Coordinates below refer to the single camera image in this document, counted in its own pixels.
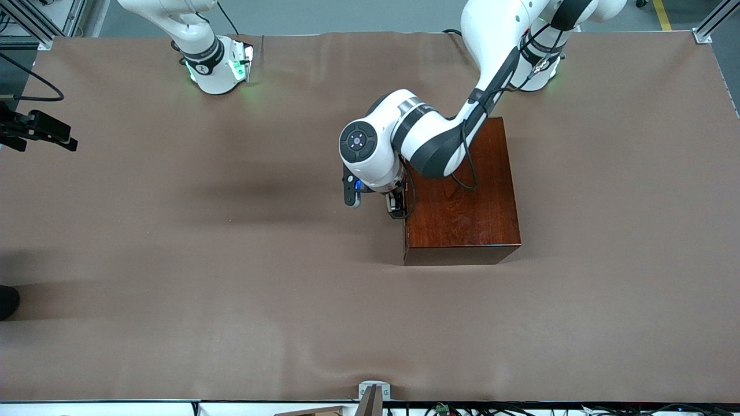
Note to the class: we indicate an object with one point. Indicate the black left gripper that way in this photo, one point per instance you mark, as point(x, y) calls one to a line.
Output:
point(396, 203)

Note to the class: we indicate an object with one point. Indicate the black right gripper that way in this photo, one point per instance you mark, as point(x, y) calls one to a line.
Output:
point(23, 128)

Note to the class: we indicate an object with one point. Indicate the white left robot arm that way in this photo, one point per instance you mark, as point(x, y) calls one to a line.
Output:
point(370, 156)

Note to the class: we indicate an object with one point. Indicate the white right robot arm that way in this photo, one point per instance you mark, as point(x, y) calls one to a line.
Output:
point(208, 69)

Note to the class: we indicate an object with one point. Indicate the dark brown wooden cabinet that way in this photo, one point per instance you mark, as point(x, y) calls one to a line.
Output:
point(462, 225)

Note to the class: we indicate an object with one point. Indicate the brown table cover sheet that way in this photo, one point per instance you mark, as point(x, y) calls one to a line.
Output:
point(289, 323)

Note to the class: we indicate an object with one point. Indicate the black round object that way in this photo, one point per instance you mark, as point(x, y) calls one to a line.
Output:
point(7, 303)

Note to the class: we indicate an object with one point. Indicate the brown cardboard piece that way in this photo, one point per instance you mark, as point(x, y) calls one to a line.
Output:
point(318, 412)

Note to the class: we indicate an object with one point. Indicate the aluminium frame structure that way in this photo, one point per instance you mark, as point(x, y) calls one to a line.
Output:
point(75, 14)

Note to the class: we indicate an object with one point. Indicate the small metal clamp bracket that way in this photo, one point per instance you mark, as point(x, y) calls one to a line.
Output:
point(374, 385)

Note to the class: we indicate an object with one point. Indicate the grey metal post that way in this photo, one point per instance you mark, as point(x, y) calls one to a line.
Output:
point(370, 404)

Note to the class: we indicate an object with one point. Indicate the aluminium profile with bracket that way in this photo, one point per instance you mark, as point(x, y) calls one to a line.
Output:
point(703, 36)

